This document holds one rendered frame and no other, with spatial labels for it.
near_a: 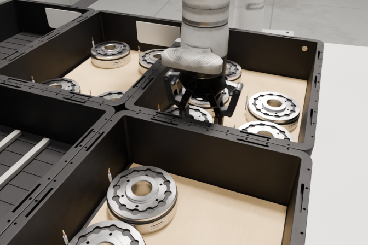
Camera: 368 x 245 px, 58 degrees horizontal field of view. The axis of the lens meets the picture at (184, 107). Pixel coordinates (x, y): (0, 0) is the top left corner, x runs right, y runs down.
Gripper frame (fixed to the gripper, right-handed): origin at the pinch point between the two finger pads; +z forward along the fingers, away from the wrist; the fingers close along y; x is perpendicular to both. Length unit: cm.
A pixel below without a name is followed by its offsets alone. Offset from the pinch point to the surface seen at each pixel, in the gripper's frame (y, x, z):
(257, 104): -8.6, -10.0, 0.6
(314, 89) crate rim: -18.2, -7.7, -6.2
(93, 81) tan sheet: 30.5, -10.9, 3.9
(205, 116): 0.1, -2.8, 1.0
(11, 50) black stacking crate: 62, -18, 4
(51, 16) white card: 56, -30, -2
